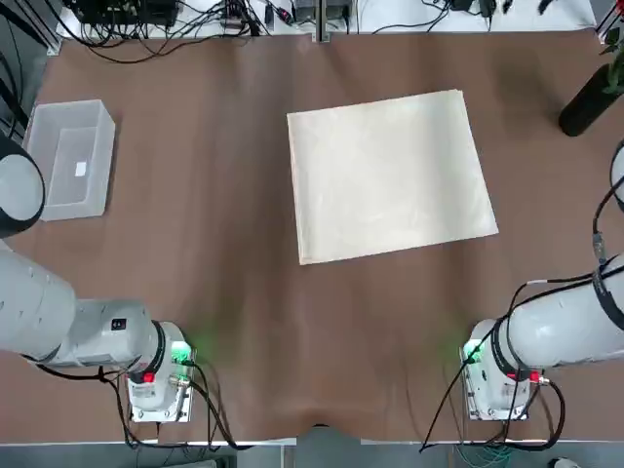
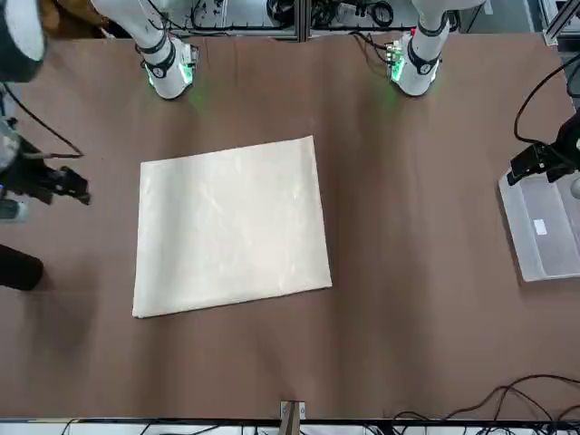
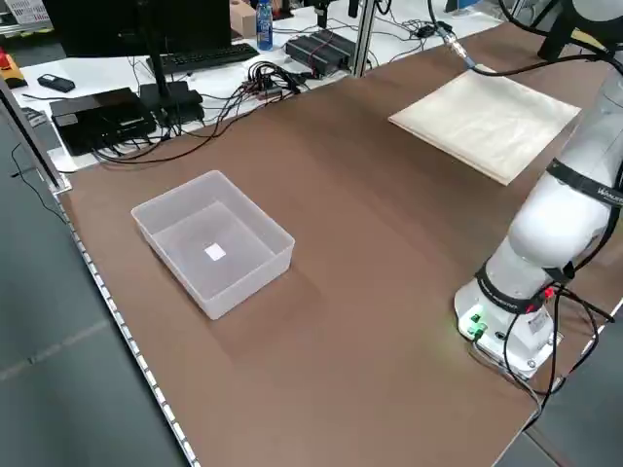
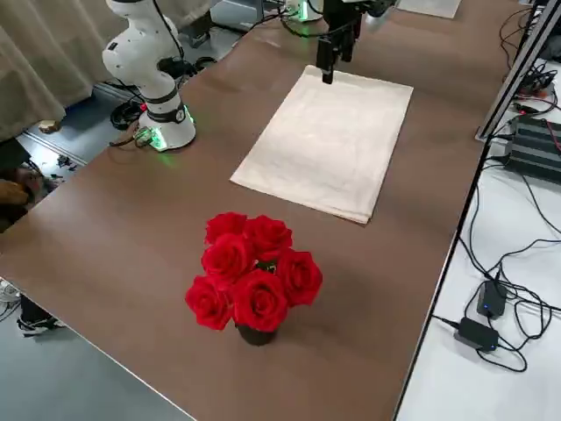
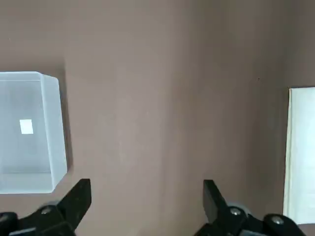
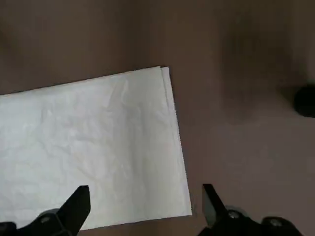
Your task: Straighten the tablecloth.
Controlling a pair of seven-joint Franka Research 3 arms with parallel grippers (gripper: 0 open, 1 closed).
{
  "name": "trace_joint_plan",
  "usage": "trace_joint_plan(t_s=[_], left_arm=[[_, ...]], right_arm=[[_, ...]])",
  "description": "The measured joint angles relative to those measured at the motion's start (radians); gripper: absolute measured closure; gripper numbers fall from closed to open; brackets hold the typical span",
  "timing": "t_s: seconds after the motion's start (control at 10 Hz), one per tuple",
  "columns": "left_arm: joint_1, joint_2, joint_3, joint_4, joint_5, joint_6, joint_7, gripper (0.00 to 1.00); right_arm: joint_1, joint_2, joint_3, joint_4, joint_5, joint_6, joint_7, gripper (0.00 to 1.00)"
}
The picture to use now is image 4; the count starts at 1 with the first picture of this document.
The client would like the person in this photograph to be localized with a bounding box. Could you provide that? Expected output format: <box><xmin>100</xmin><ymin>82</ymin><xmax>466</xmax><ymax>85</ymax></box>
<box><xmin>0</xmin><ymin>168</ymin><xmax>57</xmax><ymax>233</ymax></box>

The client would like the long black power adapter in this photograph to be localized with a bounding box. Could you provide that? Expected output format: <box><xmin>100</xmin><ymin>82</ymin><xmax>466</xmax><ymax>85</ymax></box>
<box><xmin>453</xmin><ymin>316</ymin><xmax>501</xmax><ymax>352</ymax></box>

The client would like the beige curtain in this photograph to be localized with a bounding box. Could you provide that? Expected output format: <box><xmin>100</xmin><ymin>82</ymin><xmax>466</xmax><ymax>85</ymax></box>
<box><xmin>0</xmin><ymin>0</ymin><xmax>110</xmax><ymax>142</ymax></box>

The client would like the red rose bouquet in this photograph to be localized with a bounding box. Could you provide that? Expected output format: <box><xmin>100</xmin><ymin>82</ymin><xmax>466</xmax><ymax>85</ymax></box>
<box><xmin>184</xmin><ymin>211</ymin><xmax>324</xmax><ymax>332</ymax></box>

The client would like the person's foot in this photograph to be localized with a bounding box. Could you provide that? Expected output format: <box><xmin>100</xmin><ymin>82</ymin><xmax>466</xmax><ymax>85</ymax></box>
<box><xmin>16</xmin><ymin>292</ymin><xmax>67</xmax><ymax>339</ymax></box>

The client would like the clear plastic box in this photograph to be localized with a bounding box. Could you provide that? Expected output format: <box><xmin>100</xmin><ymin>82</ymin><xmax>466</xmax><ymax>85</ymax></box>
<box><xmin>396</xmin><ymin>0</ymin><xmax>464</xmax><ymax>20</ymax></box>

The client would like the small green circuit board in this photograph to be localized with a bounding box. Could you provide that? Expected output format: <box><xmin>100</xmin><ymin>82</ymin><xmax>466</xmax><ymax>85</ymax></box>
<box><xmin>131</xmin><ymin>125</ymin><xmax>155</xmax><ymax>149</ymax></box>

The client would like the aluminium frame post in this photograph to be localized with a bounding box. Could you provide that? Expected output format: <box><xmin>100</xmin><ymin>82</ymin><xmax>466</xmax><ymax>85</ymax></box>
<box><xmin>474</xmin><ymin>0</ymin><xmax>561</xmax><ymax>142</ymax></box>

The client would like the black finned power supply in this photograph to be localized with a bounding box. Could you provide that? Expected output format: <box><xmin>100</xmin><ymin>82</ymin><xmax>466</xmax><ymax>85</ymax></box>
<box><xmin>503</xmin><ymin>111</ymin><xmax>561</xmax><ymax>179</ymax></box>

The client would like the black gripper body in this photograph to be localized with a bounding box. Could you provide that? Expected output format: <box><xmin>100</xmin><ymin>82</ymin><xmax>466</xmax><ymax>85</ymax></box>
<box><xmin>323</xmin><ymin>0</ymin><xmax>365</xmax><ymax>32</ymax></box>

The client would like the small black power adapter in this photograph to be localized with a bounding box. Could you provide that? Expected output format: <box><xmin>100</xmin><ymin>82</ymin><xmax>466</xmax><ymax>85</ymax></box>
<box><xmin>475</xmin><ymin>278</ymin><xmax>510</xmax><ymax>319</ymax></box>

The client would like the black usb hub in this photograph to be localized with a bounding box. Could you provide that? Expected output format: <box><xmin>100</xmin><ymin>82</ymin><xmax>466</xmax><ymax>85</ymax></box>
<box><xmin>519</xmin><ymin>61</ymin><xmax>558</xmax><ymax>100</ymax></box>

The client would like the dark brown vase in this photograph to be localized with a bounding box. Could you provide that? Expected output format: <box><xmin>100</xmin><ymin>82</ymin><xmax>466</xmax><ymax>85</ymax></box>
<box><xmin>235</xmin><ymin>322</ymin><xmax>280</xmax><ymax>347</ymax></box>

